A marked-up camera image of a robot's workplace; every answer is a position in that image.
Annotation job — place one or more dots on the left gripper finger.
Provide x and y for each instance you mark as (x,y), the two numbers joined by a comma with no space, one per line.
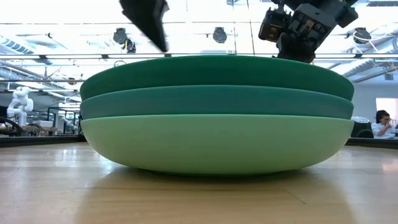
(146,15)

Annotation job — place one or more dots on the light green plastic plate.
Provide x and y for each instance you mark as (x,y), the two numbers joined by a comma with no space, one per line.
(217,146)

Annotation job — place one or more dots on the bright wall panel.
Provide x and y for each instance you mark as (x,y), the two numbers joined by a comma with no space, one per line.
(388,104)

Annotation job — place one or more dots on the dark green plastic plate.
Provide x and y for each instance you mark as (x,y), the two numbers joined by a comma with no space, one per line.
(217,71)

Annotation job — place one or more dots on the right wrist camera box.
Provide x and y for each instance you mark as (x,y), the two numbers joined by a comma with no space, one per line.
(272,26)

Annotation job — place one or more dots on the teal green plastic plate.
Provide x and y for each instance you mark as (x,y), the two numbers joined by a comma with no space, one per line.
(217,101)

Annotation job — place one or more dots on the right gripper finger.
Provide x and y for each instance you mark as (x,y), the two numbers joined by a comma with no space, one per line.
(295,51)

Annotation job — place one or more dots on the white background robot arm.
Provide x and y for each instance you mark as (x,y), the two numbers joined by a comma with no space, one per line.
(20,104)

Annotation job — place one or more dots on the person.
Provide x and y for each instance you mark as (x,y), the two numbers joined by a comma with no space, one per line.
(384,124)

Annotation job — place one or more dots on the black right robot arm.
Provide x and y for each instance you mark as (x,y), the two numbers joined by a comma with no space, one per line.
(345,12)

